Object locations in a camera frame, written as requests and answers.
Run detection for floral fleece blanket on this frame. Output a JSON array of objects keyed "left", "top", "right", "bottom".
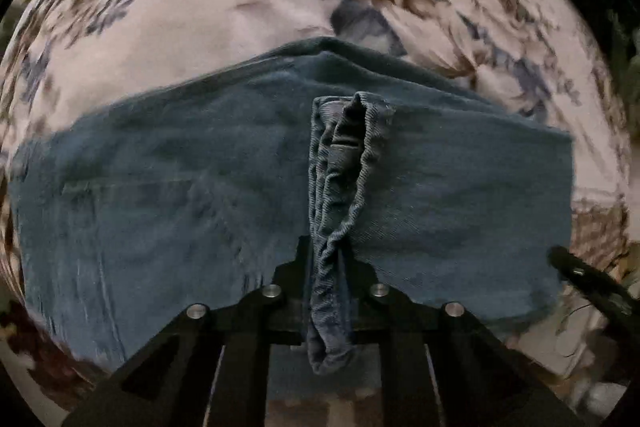
[{"left": 1, "top": 0, "right": 630, "bottom": 207}]

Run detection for blue denim jeans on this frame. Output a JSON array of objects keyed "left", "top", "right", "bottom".
[{"left": 9, "top": 38, "right": 573, "bottom": 374}]

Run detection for brown checkered bed sheet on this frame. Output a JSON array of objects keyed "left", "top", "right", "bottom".
[{"left": 570, "top": 199, "right": 630, "bottom": 282}]

